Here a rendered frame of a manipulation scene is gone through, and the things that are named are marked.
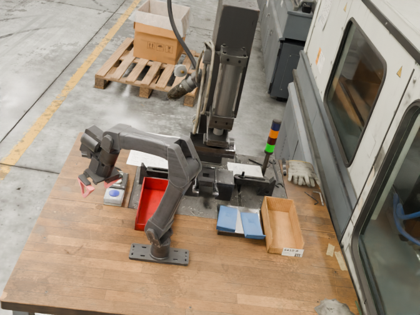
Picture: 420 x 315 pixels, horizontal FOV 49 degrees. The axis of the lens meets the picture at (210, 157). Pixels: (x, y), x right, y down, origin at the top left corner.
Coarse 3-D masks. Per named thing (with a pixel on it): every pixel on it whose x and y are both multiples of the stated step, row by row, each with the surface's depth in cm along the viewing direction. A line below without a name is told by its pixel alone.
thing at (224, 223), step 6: (222, 210) 179; (228, 210) 180; (234, 210) 180; (222, 216) 176; (234, 216) 177; (222, 222) 173; (228, 222) 173; (234, 222) 174; (216, 228) 170; (222, 228) 168; (228, 228) 167; (234, 228) 171
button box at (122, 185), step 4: (116, 168) 193; (120, 172) 187; (124, 172) 188; (124, 176) 186; (128, 176) 189; (124, 180) 184; (112, 184) 180; (116, 184) 180; (120, 184) 181; (124, 184) 181; (112, 188) 179; (116, 188) 179; (120, 188) 180; (124, 188) 180
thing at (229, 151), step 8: (208, 128) 178; (216, 128) 173; (192, 136) 179; (200, 136) 180; (208, 136) 173; (216, 136) 174; (224, 136) 175; (200, 144) 175; (208, 144) 173; (216, 144) 173; (224, 144) 173; (232, 144) 179; (200, 152) 176; (208, 152) 176; (216, 152) 176; (224, 152) 176; (232, 152) 176
